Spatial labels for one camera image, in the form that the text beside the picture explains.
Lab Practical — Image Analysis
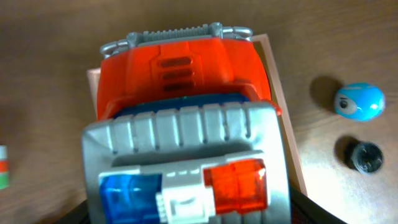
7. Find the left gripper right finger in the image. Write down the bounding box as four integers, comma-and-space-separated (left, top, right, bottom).
289, 185, 346, 224

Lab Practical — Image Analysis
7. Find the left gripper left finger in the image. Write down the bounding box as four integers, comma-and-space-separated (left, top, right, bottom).
55, 200, 90, 224

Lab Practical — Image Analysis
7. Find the multicoloured puzzle cube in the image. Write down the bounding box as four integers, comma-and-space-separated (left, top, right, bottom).
0, 145, 9, 190

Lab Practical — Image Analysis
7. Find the red grey toy truck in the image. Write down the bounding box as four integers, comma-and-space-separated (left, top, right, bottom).
81, 22, 291, 223

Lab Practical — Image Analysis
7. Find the open beige cardboard box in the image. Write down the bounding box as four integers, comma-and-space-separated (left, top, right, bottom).
87, 34, 307, 193

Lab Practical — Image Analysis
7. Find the black round cap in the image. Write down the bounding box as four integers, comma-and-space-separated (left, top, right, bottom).
350, 141, 384, 174

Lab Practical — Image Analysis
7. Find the blue ball with eyes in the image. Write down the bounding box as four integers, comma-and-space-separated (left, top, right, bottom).
333, 83, 386, 122

